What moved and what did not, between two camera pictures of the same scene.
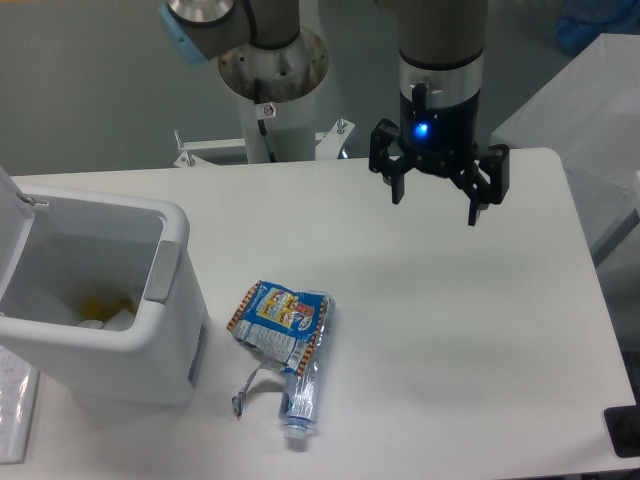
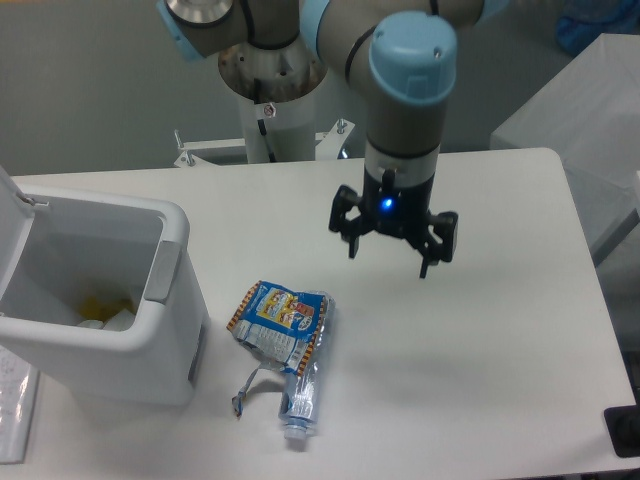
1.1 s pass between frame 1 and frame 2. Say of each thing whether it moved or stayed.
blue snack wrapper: stayed
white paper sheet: stayed
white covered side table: stayed
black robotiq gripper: moved
